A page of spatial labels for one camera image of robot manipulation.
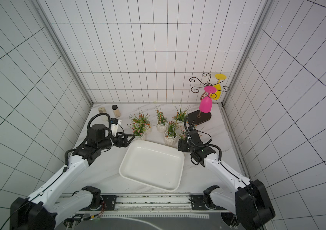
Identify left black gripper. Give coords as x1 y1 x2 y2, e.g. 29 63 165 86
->
99 131 136 150

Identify pink flower white pot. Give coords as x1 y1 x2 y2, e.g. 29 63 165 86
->
177 128 187 141

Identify red flower white pot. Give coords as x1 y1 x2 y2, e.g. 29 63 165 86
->
164 121 178 147

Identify white rectangular storage tray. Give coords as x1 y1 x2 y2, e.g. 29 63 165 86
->
119 140 185 192

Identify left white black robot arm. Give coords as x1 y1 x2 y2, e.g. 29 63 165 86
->
7 113 136 230

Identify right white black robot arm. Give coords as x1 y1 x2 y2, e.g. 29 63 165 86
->
178 122 276 230

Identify front left flower pot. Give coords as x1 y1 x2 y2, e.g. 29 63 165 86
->
127 121 148 140

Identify back left flower pot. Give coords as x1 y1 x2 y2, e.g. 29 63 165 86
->
129 111 152 134

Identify back right flower pot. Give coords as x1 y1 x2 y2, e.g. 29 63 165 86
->
172 104 189 129

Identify back middle flower pot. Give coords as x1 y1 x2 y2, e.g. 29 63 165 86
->
156 107 168 134

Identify black metal glass rack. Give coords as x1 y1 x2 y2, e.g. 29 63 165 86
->
187 72 229 126

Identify black lid spice jar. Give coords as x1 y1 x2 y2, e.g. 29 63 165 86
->
112 104 121 118

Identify white spice jar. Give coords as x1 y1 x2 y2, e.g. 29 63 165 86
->
98 106 108 121

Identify pink wine glass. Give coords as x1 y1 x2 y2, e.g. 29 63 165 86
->
199 86 217 113

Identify yellow wine glass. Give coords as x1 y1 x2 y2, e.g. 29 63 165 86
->
210 73 227 100

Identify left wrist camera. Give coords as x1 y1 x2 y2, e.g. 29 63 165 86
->
111 118 122 137

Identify aluminium mounting rail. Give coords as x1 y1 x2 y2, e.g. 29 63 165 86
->
37 192 270 215

